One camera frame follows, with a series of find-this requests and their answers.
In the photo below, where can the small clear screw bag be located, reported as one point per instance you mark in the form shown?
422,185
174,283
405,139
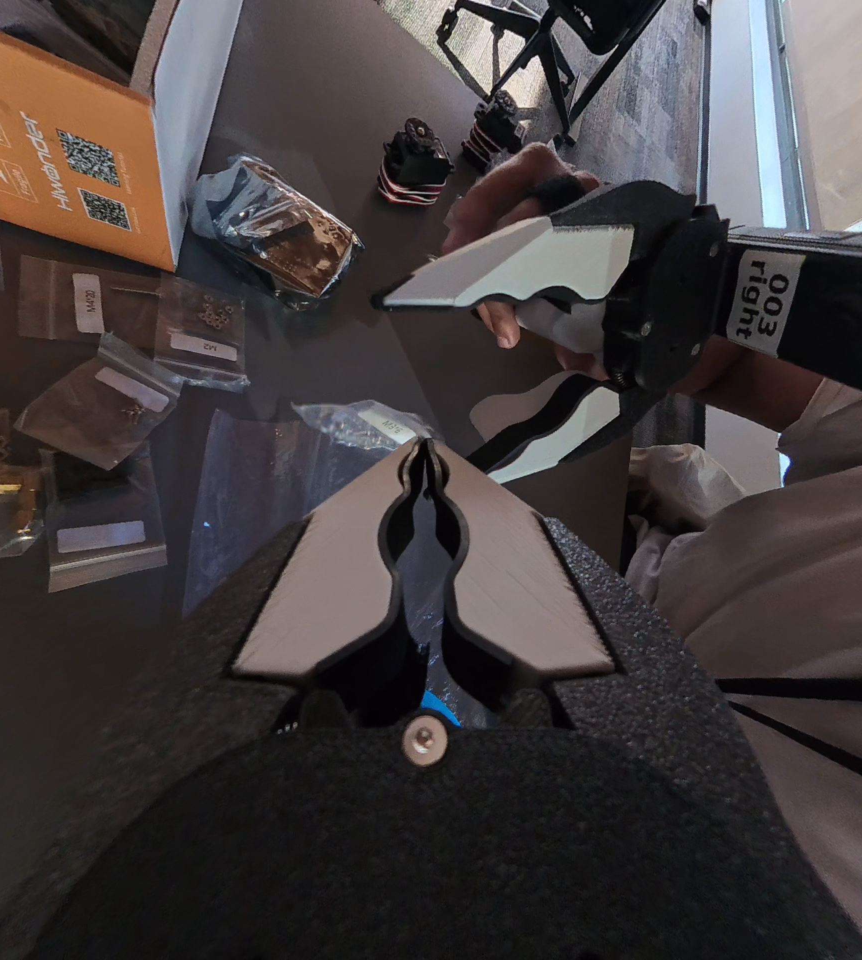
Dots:
371,420

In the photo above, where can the large clear plastic bag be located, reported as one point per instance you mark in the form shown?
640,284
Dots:
266,510

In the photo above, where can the person's right hand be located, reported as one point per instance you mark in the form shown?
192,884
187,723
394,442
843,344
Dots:
506,180

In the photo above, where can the window with roller blind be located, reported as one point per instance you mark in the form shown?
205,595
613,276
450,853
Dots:
836,112

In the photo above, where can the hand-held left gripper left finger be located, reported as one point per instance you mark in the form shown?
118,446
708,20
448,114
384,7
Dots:
326,585

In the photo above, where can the grey desk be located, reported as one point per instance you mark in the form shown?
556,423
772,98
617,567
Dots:
431,360

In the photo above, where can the person's right forearm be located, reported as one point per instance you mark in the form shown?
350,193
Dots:
746,382

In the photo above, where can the pile of labelled screw bags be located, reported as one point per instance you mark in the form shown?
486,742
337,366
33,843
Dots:
198,322

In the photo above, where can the orange cardboard box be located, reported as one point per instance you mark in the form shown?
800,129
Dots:
48,135

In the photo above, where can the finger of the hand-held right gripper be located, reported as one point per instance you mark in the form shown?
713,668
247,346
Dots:
588,420
521,262

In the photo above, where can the silver antistatic bag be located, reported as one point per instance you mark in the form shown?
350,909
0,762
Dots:
288,240

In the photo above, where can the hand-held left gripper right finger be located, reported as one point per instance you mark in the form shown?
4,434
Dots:
528,592

